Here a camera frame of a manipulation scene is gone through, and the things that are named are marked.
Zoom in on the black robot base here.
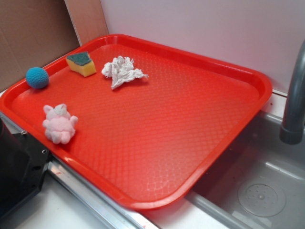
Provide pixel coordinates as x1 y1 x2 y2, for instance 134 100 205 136
0 121 51 220

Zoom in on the green and yellow sponge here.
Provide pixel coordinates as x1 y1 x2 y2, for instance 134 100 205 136
66 52 97 77

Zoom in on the red plastic tray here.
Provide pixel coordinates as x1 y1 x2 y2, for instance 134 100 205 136
0 35 272 210

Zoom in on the crumpled white paper towel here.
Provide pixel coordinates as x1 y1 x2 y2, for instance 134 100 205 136
101 56 149 90

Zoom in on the pink plush toy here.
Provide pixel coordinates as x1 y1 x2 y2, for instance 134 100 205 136
42 104 79 145

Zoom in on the blue foam ball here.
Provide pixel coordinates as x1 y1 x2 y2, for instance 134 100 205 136
25 67 49 89

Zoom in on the grey toy sink basin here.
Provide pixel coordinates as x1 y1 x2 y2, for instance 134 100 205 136
142 110 305 229

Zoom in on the grey faucet spout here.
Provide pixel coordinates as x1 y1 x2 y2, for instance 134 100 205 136
280 43 305 145

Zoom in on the brown cardboard panel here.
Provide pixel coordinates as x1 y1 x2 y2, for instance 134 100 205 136
0 0 79 91

